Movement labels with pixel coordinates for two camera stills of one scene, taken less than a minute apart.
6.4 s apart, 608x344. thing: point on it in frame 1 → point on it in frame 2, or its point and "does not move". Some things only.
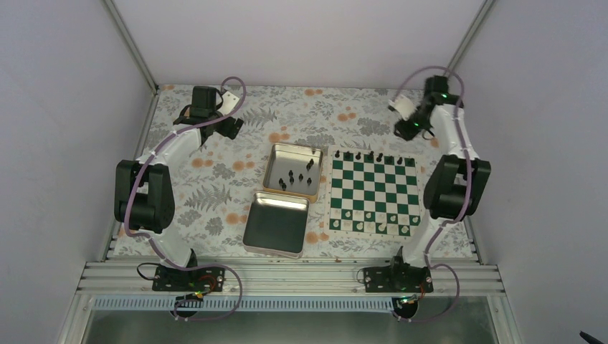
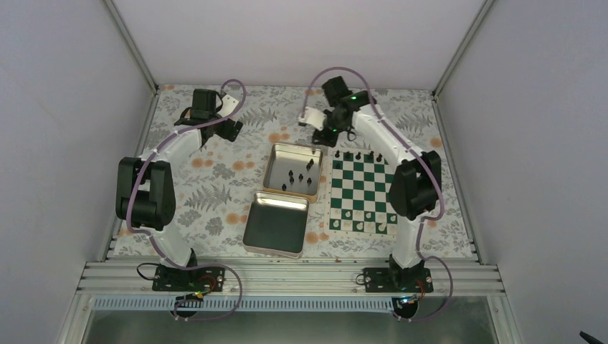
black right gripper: [404, 132] → [323, 140]
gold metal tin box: [296, 169] does not move
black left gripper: [225, 130] does not move
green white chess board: [373, 193] does not move
